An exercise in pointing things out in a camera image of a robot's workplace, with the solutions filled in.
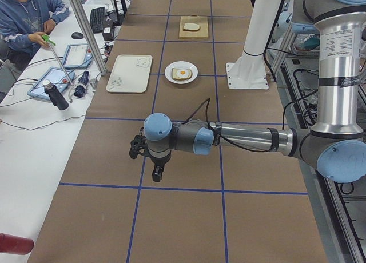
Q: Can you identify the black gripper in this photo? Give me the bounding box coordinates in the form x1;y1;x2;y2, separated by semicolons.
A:
149;149;172;182

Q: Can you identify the white round plate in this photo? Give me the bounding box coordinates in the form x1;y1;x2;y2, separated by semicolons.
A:
165;61;198;85

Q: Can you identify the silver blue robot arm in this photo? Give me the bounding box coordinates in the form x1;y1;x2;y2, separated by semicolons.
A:
129;0;365;183

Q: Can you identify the person's hand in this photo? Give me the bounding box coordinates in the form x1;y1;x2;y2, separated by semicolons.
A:
43;19;56;34

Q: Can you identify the fried egg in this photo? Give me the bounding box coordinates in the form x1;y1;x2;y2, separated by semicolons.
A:
176;69;190;79

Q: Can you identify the cream bear serving tray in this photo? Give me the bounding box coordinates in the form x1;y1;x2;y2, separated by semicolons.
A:
106;54;153;93

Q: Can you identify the folded navy umbrella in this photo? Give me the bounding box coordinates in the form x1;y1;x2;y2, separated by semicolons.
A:
74;70;89;98

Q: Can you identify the black water bottle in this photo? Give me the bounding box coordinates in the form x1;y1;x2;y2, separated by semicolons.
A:
42;80;69;110

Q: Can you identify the near blue teach pendant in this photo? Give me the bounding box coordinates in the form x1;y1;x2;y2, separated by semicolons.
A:
27;67;75;105

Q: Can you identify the blue teach pendant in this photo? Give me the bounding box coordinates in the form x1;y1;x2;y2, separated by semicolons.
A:
27;67;75;105
62;44;93;69

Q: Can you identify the far blue teach pendant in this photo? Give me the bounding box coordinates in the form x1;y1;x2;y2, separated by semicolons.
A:
62;44;93;69

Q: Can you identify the wooden cutting board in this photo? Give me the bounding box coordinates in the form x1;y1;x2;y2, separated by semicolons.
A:
178;15;209;39

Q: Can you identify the black box on desk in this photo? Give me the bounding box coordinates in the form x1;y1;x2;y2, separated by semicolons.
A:
102;19;114;41

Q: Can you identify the black computer mouse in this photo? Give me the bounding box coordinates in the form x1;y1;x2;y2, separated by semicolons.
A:
71;31;83;39

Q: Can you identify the red cylinder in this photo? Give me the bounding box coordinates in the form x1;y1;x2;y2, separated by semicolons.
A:
0;233;34;255

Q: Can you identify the black keyboard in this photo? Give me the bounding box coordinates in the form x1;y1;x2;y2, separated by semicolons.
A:
89;7;106;34

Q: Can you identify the person in blue hoodie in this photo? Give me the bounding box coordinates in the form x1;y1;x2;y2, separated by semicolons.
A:
1;0;70;71

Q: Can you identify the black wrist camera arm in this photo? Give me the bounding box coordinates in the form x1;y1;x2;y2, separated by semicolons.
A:
129;127;149;159

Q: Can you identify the green-handled reacher grabber stick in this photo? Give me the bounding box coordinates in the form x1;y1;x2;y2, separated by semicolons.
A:
41;34;75;87

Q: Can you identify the aluminium frame post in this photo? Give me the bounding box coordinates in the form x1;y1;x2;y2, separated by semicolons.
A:
69;0;107;76

